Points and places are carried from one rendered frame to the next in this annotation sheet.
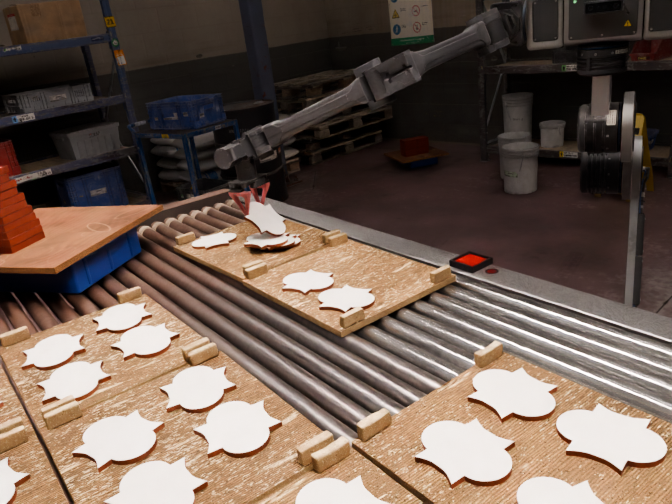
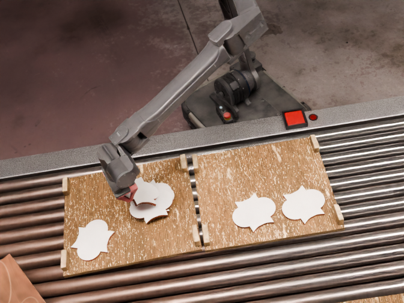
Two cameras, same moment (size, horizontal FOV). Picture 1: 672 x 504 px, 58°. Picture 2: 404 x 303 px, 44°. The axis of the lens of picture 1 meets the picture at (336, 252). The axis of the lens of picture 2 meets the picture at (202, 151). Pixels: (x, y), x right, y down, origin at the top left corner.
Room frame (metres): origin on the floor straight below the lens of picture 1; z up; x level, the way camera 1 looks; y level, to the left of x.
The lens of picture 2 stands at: (1.00, 0.77, 2.26)
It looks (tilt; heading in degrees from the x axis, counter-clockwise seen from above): 52 degrees down; 306
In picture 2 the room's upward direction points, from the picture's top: 10 degrees counter-clockwise
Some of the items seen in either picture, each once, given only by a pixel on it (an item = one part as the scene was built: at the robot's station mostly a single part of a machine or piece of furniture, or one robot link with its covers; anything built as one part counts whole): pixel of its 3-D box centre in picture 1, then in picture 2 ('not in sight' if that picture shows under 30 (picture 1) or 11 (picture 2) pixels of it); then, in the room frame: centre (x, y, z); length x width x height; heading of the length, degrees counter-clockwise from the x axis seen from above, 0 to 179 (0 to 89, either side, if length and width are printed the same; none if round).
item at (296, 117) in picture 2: (470, 262); (294, 118); (1.40, -0.33, 0.92); 0.06 x 0.06 x 0.01; 35
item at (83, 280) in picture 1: (66, 255); not in sight; (1.71, 0.79, 0.97); 0.31 x 0.31 x 0.10; 70
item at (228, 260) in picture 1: (256, 244); (128, 213); (1.72, 0.23, 0.93); 0.41 x 0.35 x 0.02; 37
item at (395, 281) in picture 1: (345, 280); (263, 190); (1.37, -0.01, 0.93); 0.41 x 0.35 x 0.02; 35
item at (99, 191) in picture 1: (90, 189); not in sight; (5.45, 2.13, 0.32); 0.50 x 0.41 x 0.37; 128
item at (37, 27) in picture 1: (46, 23); not in sight; (5.42, 2.11, 1.74); 0.50 x 0.38 x 0.32; 132
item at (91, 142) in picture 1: (87, 140); not in sight; (5.46, 2.05, 0.76); 0.50 x 0.36 x 0.24; 138
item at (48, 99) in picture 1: (48, 98); not in sight; (5.31, 2.21, 1.16); 0.60 x 0.40 x 0.15; 135
